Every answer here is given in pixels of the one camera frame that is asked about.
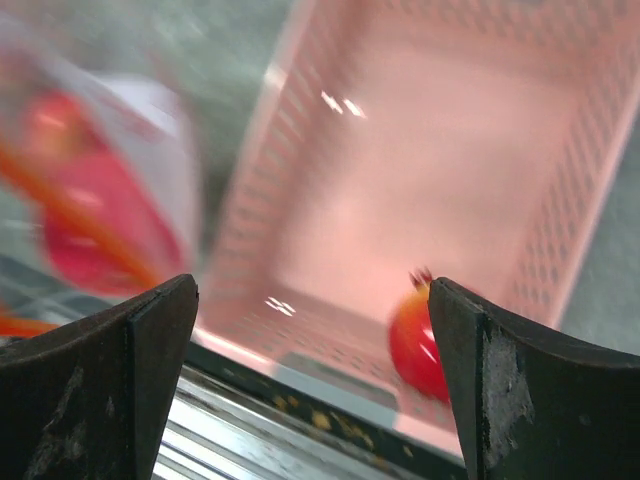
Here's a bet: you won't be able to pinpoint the aluminium frame rail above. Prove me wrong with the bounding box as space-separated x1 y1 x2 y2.
153 344 467 479

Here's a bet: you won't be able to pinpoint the yellow-red peach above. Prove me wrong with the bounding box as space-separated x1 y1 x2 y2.
24 90 102 169

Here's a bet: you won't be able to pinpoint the pink perforated plastic basket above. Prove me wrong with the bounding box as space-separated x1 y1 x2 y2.
194 1 639 455

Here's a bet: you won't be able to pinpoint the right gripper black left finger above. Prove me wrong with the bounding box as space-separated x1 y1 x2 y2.
1 274 199 479

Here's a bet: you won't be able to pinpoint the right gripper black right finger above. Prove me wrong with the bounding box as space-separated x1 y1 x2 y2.
429 277 639 479

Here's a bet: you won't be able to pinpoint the clear red-zipper zip bag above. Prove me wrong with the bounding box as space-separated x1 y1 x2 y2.
0 14 201 339

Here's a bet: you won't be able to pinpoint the red apple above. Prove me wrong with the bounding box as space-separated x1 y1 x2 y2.
42 150 185 296

